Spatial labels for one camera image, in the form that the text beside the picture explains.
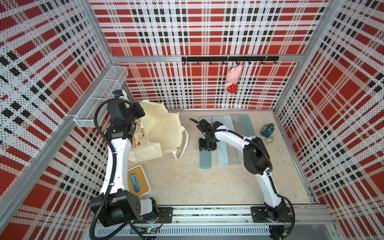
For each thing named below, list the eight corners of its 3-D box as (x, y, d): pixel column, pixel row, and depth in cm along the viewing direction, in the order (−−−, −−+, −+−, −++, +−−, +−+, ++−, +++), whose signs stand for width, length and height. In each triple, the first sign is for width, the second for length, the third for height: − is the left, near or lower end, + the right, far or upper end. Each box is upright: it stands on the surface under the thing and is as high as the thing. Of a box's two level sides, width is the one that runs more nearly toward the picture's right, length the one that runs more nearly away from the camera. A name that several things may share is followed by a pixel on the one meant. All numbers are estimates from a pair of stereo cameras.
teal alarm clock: (259, 134, 107) (263, 126, 101) (264, 128, 111) (269, 121, 104) (267, 139, 105) (272, 132, 98) (272, 133, 108) (277, 125, 101)
